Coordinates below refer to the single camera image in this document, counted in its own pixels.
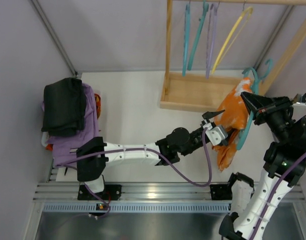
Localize teal hanger holding trousers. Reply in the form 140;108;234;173
236;67;261;151

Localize wooden clothes rack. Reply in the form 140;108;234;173
160;0;306;112

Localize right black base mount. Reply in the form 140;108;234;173
210;184;232;201

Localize spare teal hanger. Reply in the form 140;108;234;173
259;59;273;81

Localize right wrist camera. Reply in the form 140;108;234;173
292;93;306;106

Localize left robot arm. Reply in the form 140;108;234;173
76;110;228;193

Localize purple garment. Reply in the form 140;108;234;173
47;83;99;167

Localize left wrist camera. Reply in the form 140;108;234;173
206;125;228;146

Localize lilac hanger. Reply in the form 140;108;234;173
206;3;218;79

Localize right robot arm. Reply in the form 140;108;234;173
219;92;306;240

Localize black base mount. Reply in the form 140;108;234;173
210;184;232;201
77;184;122;202

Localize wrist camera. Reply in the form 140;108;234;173
292;93;306;106
206;125;228;146

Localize aluminium rail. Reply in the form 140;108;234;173
33;181;212;203

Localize grey slotted cable duct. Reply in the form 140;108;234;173
43;202;230;214

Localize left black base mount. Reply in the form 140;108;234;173
77;184;122;202

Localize black folded garment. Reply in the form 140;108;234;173
41;77;87;137

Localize yellow hanger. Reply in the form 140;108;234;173
211;6;254;74

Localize orange white trousers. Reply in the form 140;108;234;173
213;77;252;171

